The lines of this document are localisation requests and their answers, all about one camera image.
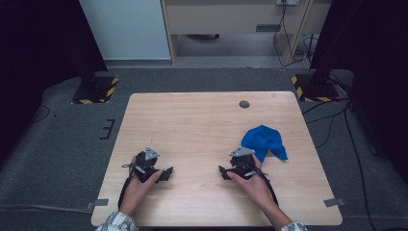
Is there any black striped stand base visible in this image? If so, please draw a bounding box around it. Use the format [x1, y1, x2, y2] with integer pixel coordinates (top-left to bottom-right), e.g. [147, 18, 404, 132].
[71, 75, 120, 106]
[290, 73, 341, 103]

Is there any beige wooden desk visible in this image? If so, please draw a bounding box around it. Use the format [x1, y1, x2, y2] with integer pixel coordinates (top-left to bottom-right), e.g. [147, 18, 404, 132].
[160, 0, 333, 66]

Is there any blue towel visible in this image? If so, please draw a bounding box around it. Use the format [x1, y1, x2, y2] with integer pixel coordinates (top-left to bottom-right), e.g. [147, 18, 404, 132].
[241, 124, 290, 164]

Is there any white cabinet panel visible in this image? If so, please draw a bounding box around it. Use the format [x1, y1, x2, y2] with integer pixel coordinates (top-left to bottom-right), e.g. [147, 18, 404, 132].
[78, 0, 172, 62]

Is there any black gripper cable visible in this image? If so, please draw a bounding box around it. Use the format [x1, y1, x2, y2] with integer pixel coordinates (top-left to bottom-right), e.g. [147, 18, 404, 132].
[253, 166, 280, 207]
[117, 172, 137, 210]

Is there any person's right hand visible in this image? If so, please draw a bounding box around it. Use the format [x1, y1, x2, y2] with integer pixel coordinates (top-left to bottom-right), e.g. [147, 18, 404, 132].
[226, 153, 278, 212]

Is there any black hanging power cable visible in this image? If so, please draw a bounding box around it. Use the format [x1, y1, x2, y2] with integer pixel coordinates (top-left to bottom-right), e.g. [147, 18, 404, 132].
[271, 2, 314, 68]

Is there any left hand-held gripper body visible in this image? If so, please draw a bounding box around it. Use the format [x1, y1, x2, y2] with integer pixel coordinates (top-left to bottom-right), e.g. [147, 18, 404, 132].
[121, 146, 162, 184]

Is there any grey tape strip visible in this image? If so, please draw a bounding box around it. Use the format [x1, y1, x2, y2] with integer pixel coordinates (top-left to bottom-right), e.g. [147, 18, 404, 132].
[86, 198, 110, 211]
[322, 197, 346, 208]

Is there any person's left hand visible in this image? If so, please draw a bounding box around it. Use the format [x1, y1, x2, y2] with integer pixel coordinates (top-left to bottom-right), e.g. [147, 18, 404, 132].
[118, 155, 165, 216]

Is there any thin black looped cable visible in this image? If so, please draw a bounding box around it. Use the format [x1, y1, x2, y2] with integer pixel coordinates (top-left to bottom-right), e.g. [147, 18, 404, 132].
[31, 104, 52, 124]

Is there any black curtain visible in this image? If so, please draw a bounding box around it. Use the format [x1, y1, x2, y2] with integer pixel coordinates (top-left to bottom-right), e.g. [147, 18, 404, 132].
[0, 0, 109, 167]
[309, 0, 408, 177]

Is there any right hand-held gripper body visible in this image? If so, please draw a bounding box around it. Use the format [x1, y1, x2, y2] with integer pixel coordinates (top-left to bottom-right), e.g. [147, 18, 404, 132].
[228, 145, 259, 181]

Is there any long black floor cable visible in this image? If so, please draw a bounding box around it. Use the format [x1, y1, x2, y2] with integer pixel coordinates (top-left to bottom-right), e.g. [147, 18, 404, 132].
[343, 101, 370, 231]

